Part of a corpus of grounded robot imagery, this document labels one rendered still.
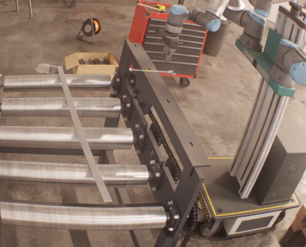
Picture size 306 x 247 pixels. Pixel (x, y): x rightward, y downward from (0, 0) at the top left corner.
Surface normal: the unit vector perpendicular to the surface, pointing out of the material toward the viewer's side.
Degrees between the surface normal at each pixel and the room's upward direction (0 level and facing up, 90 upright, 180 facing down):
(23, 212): 25
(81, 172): 37
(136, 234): 0
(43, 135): 48
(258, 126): 90
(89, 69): 90
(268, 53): 90
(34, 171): 42
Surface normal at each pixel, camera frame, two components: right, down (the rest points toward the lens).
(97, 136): 0.33, -0.21
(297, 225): -0.94, -0.01
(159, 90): 0.21, -0.81
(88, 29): -0.55, 0.36
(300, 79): -0.03, 0.62
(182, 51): 0.26, 0.59
